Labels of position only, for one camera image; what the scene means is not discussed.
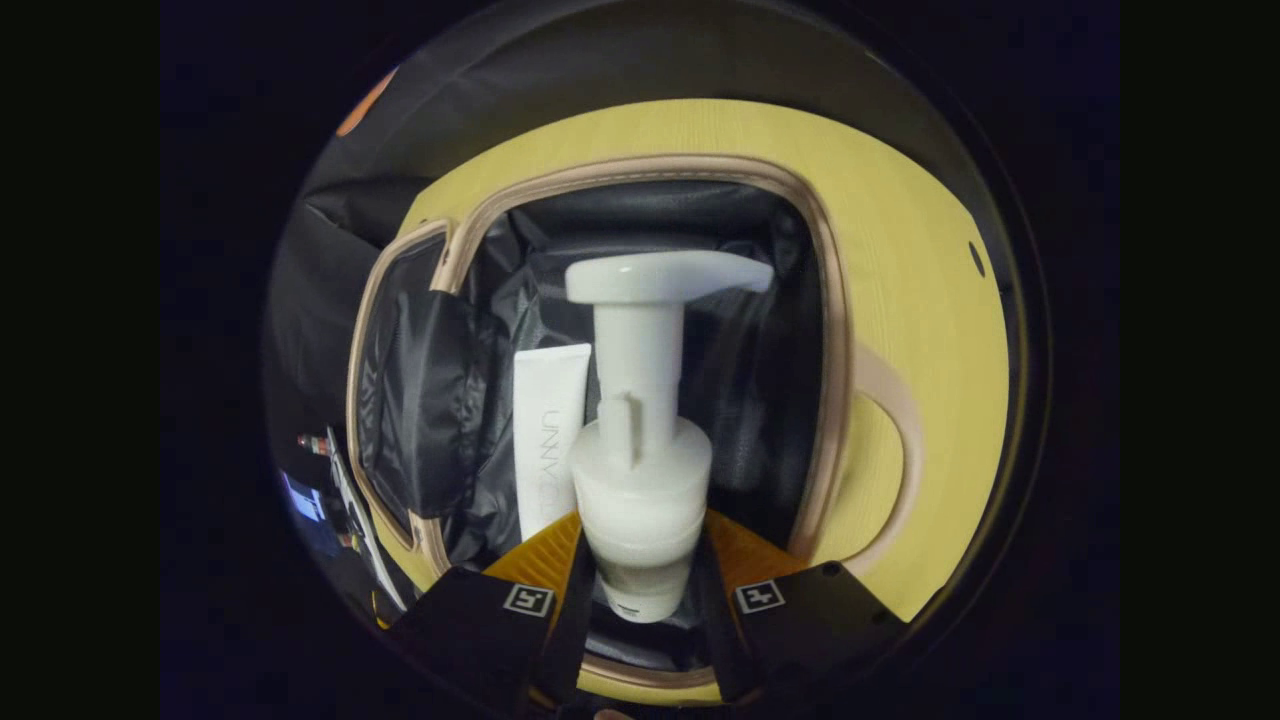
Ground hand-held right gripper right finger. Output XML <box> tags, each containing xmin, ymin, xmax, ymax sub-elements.
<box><xmin>693</xmin><ymin>508</ymin><xmax>909</xmax><ymax>705</ymax></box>

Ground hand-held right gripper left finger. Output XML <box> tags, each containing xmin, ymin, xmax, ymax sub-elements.
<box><xmin>385</xmin><ymin>512</ymin><xmax>601</xmax><ymax>709</ymax></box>

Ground white foam pump bottle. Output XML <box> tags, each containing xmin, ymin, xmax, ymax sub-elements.
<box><xmin>565</xmin><ymin>250</ymin><xmax>776</xmax><ymax>623</ymax></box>

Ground white skin care tube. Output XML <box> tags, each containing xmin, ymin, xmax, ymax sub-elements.
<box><xmin>512</xmin><ymin>343</ymin><xmax>593</xmax><ymax>541</ymax></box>

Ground beige suitcase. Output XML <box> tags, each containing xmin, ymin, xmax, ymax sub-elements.
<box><xmin>345</xmin><ymin>155</ymin><xmax>926</xmax><ymax>693</ymax></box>

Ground black backdrop cloth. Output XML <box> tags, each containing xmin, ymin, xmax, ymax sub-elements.
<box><xmin>265</xmin><ymin>15</ymin><xmax>1011</xmax><ymax>441</ymax></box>

